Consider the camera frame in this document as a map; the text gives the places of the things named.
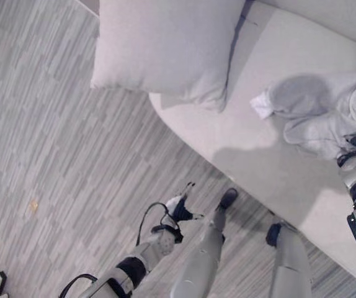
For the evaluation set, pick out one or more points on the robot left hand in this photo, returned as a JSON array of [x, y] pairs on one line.
[[182, 209]]

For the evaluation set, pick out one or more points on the light grey garment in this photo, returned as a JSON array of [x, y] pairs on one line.
[[314, 102]]

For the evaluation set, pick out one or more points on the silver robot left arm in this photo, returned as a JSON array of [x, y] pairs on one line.
[[153, 248]]

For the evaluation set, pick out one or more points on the cream white fabric sofa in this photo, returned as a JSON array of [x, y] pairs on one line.
[[289, 52]]

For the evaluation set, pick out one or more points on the dark robot left foot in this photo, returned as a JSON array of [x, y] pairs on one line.
[[228, 197]]

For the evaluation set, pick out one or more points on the dark robot foot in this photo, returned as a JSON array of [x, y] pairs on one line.
[[273, 234], [228, 197]]

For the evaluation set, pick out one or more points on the silver robot left leg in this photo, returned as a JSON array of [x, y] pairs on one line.
[[202, 257]]

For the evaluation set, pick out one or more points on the silver robot leg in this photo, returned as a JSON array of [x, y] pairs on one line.
[[202, 257], [292, 264]]

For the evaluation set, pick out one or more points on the dark robot right foot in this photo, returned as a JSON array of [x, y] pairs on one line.
[[273, 234]]

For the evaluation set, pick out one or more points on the white crumpled cloth piece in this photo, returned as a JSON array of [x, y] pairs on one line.
[[261, 104]]

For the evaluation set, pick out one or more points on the silver robot right leg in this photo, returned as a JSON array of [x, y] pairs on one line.
[[292, 264]]

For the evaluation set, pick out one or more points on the white square throw pillow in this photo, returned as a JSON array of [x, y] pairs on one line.
[[165, 46]]

